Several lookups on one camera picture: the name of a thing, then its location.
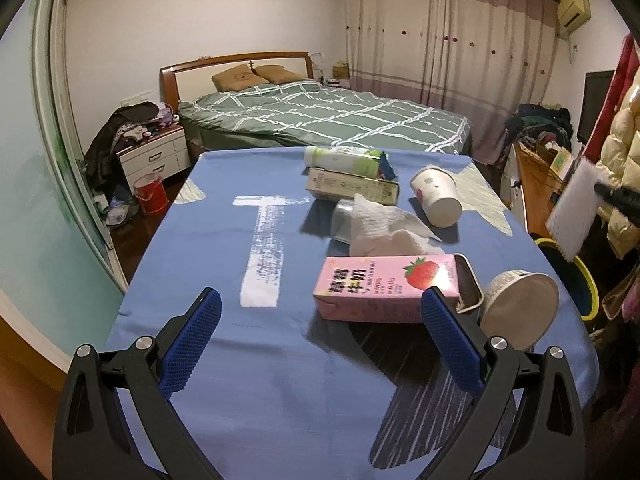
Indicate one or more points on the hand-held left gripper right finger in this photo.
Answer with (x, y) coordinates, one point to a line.
(450, 340)

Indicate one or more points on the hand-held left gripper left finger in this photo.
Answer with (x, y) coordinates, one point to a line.
(192, 340)

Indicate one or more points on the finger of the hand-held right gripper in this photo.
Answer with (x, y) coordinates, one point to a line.
(620, 197)

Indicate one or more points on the white textured sheet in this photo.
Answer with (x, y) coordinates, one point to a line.
(575, 205)

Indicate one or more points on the yellow-rimmed dark trash bin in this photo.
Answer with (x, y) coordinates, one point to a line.
(584, 285)

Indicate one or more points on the clear plastic jar green band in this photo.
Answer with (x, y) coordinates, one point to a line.
(342, 220)

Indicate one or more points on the cream puffer jacket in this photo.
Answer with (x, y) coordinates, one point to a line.
(625, 160)

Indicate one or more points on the dark rectangular metal tin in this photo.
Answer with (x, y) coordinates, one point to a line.
(471, 285)

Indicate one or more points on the green printed box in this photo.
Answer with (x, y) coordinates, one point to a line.
(562, 164)

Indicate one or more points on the blue star-print tablecloth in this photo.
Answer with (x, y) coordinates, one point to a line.
(210, 270)

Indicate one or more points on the white round yogurt tub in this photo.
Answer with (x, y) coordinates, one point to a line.
(520, 310)

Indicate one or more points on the wooden desk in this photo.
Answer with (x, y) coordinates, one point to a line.
(537, 185)

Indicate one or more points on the black television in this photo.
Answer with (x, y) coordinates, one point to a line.
(595, 105)

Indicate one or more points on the pink strawberry milk carton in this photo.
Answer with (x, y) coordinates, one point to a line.
(360, 285)

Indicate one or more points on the dark pile of clothes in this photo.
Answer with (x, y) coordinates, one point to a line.
(540, 127)

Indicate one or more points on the white crumpled paper tissue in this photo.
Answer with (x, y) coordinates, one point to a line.
(380, 225)

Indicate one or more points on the white paper cup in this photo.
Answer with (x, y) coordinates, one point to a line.
(435, 195)

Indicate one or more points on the red plastic bucket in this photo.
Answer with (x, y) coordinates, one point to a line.
(150, 195)

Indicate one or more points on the beige printed cardboard box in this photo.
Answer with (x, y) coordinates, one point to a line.
(350, 186)

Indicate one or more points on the blue snack wrapper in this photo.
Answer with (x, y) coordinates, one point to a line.
(386, 166)

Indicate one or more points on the white nightstand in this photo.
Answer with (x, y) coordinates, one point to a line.
(155, 157)

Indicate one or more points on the white bottle green cap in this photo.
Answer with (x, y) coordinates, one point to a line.
(340, 160)

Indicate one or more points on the frosted glass sliding door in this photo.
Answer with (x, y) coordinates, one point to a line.
(45, 185)

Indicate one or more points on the dark clothes pile on nightstand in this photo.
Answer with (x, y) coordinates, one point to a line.
(112, 135)

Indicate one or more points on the pink and white curtain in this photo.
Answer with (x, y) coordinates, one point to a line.
(450, 45)

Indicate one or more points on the bed with green quilt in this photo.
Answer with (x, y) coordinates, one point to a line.
(330, 110)

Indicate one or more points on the brown pillow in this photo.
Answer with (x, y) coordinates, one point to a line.
(237, 80)
(280, 74)

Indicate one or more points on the wooden bed headboard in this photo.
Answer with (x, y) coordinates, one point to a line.
(200, 72)

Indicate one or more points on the small cardboard box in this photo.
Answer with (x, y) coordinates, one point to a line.
(341, 71)

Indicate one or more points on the cream wall air conditioner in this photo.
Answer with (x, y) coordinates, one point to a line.
(572, 10)

